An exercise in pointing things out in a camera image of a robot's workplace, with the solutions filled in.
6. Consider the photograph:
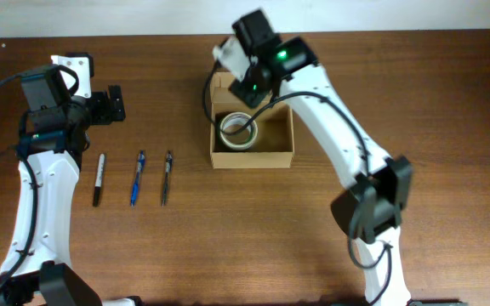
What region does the cream masking tape roll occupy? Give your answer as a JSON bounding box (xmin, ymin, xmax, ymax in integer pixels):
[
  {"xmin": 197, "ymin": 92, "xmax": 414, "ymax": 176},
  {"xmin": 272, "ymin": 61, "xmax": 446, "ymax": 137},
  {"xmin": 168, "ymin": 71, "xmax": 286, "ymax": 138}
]
[{"xmin": 218, "ymin": 112, "xmax": 259, "ymax": 151}]

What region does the green tape roll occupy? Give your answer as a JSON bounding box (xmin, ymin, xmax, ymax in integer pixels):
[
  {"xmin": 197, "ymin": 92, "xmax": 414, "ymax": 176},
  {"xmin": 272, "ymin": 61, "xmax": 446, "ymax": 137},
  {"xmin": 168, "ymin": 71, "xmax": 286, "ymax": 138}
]
[{"xmin": 214, "ymin": 121, "xmax": 227, "ymax": 152}]

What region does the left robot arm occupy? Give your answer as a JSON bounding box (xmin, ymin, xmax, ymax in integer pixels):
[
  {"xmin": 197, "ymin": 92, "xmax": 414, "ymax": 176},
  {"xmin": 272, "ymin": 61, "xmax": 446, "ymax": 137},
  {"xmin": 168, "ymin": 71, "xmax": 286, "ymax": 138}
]
[{"xmin": 0, "ymin": 53, "xmax": 125, "ymax": 305}]

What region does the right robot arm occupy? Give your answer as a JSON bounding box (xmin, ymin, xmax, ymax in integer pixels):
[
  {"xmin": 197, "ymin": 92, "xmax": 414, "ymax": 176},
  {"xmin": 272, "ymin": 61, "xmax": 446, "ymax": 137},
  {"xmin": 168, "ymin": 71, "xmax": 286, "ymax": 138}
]
[{"xmin": 216, "ymin": 9, "xmax": 413, "ymax": 305}]

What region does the open cardboard box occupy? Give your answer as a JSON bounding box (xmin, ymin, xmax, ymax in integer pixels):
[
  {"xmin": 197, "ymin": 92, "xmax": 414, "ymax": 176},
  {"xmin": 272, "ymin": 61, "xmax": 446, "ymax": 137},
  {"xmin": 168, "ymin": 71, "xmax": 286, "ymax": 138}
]
[{"xmin": 208, "ymin": 72, "xmax": 294, "ymax": 169}]

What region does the black white marker pen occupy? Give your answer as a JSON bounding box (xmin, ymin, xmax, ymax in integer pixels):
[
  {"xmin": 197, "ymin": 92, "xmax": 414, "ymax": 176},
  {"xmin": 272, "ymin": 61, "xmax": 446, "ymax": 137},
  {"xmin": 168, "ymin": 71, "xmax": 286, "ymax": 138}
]
[{"xmin": 93, "ymin": 153, "xmax": 105, "ymax": 207}]

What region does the blue ballpoint pen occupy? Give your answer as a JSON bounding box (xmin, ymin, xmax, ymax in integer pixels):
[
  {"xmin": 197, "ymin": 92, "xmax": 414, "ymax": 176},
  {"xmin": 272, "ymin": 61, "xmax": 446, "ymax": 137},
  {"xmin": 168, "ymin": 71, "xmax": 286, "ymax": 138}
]
[{"xmin": 130, "ymin": 150, "xmax": 145, "ymax": 207}]

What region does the black ballpoint pen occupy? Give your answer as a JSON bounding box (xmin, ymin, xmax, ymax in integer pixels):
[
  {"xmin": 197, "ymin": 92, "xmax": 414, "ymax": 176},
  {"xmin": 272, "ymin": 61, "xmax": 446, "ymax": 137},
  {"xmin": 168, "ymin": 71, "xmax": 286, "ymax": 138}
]
[{"xmin": 161, "ymin": 150, "xmax": 173, "ymax": 207}]

